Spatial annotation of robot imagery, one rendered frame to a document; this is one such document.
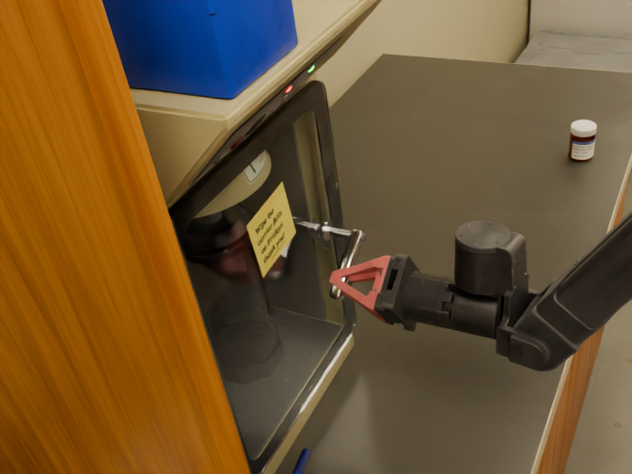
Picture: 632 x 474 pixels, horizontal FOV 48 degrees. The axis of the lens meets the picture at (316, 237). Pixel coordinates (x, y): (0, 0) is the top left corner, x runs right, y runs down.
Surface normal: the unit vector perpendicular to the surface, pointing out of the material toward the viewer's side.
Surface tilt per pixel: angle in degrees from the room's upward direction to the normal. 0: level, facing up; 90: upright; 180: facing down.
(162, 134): 90
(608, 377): 0
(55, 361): 90
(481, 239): 6
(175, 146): 90
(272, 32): 90
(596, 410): 0
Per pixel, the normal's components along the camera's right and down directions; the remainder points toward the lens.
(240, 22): 0.88, 0.18
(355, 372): -0.13, -0.80
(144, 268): -0.46, 0.58
